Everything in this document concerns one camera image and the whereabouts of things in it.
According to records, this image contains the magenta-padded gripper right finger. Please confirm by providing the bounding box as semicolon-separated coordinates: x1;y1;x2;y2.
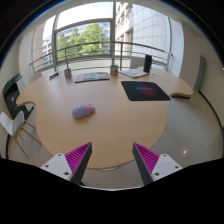
132;142;184;186

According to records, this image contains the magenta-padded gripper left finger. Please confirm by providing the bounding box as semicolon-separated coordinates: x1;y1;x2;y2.
40;142;93;186

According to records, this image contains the black printer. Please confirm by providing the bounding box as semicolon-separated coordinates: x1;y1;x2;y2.
2;74;34;119

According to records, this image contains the small printed can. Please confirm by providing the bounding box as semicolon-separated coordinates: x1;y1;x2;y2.
63;68;73;80

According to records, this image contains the small black device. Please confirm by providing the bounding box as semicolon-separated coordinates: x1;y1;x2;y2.
48;72;60;81

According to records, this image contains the metal balcony railing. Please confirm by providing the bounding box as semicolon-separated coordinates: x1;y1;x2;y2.
29;40;172;74

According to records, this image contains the lilac and pink computer mouse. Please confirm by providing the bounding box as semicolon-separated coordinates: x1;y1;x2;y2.
71;102;96;120

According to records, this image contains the white chair with wooden legs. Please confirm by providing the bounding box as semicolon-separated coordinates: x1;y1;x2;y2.
0;110;43;158

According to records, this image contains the red and black magazine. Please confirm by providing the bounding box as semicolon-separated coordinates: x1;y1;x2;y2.
74;71;111;84

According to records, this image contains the black mouse pad with print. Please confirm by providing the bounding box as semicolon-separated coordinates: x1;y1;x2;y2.
120;80;172;102

